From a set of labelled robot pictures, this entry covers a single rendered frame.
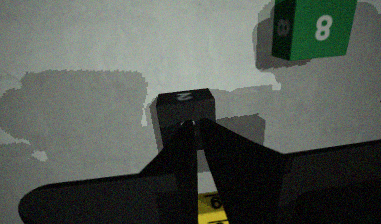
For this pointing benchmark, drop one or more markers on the green block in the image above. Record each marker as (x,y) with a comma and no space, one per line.
(305,29)

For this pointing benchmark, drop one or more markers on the yellow block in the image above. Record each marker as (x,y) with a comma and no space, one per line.
(210,209)

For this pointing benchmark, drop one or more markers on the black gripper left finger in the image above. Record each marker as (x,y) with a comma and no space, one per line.
(164,192)

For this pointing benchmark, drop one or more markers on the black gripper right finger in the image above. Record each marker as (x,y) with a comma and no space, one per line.
(258,185)

